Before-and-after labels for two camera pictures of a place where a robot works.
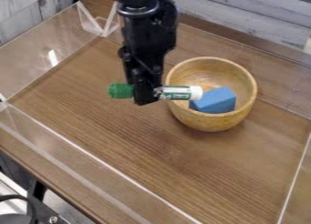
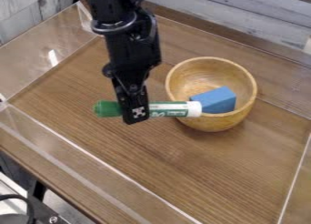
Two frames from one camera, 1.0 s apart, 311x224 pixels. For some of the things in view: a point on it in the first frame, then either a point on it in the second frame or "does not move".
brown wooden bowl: x=209 y=72 does not move
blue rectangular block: x=217 y=100 does not move
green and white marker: x=171 y=93 -> x=159 y=109
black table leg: x=39 y=190 does not move
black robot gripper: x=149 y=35 -> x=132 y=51
